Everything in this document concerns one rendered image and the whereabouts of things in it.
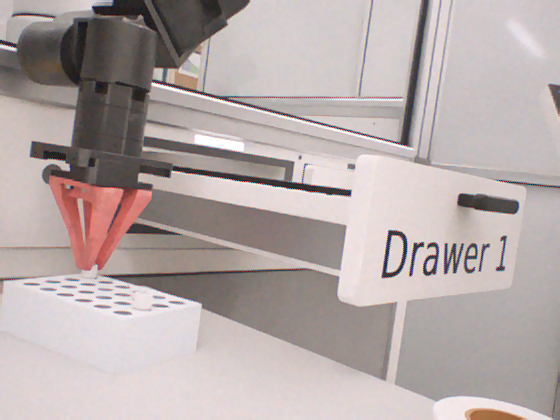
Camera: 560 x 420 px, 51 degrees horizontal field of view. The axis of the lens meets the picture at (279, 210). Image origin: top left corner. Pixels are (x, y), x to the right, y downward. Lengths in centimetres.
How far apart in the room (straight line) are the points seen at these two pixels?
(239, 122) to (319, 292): 34
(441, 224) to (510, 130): 179
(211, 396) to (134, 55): 27
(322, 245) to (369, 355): 70
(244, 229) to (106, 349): 18
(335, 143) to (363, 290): 53
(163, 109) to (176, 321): 32
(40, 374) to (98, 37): 26
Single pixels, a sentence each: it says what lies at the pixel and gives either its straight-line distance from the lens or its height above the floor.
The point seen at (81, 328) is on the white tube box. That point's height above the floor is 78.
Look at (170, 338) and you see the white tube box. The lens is 44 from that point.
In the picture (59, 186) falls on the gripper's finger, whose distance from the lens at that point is 51.
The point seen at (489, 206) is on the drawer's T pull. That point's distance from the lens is 50.
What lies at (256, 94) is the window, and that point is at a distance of 82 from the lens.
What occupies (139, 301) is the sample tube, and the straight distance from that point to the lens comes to 42.
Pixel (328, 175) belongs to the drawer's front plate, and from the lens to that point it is 89.
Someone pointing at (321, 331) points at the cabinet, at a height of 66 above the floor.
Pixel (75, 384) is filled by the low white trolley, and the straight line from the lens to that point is 39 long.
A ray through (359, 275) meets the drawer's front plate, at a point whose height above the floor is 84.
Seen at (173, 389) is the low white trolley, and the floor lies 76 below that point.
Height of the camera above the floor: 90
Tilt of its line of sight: 3 degrees down
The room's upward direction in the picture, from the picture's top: 8 degrees clockwise
